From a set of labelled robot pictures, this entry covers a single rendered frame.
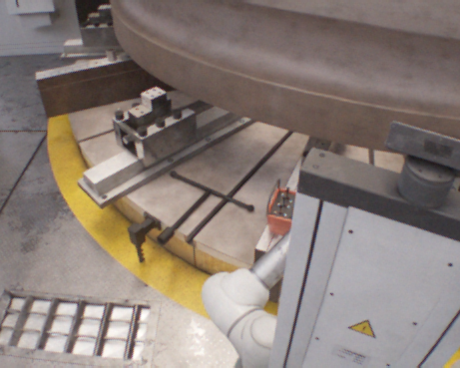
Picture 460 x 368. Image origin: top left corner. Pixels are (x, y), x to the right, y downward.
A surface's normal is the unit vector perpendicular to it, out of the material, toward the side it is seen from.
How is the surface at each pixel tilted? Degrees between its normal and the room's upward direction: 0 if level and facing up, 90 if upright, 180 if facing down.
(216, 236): 0
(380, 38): 90
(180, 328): 0
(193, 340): 0
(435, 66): 90
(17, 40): 90
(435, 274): 90
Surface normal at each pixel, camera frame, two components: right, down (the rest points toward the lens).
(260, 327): 0.13, -0.67
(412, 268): -0.45, 0.59
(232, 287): -0.36, -0.55
